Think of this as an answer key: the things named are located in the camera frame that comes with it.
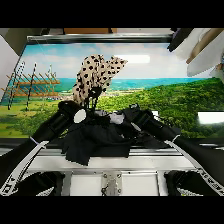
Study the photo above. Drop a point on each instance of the black garment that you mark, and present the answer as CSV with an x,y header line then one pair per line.
x,y
90,140

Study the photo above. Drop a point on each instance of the cream black-spotted garment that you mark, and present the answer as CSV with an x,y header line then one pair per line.
x,y
95,71

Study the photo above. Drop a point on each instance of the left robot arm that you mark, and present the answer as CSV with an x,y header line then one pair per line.
x,y
55,123

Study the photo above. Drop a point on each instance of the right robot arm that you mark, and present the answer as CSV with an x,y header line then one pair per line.
x,y
160,128

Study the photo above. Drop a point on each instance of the brown clothes hanger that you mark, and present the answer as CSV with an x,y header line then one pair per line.
x,y
203,45

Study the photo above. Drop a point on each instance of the white garment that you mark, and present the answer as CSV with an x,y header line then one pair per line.
x,y
206,61

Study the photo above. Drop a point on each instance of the silver frame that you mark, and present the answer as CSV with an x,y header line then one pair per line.
x,y
133,163

